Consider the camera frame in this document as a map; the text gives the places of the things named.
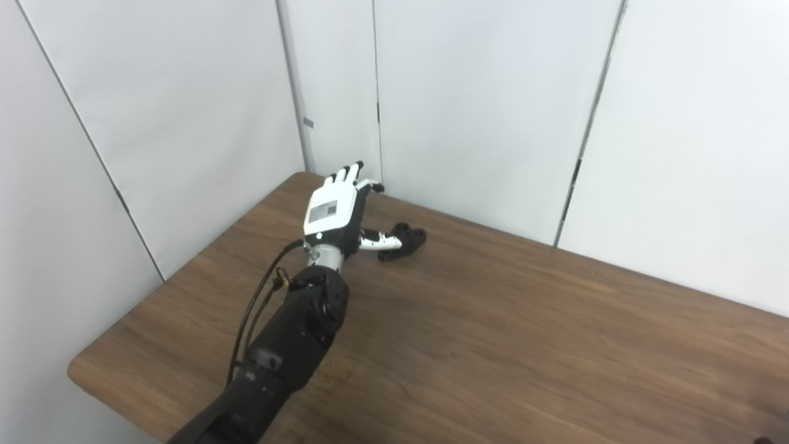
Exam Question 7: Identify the white and black left hand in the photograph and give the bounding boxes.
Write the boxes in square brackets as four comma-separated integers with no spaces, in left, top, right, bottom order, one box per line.
[303,161,404,258]

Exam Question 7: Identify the black flanged holder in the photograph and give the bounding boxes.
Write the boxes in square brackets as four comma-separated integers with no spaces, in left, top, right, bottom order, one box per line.
[377,223,427,262]

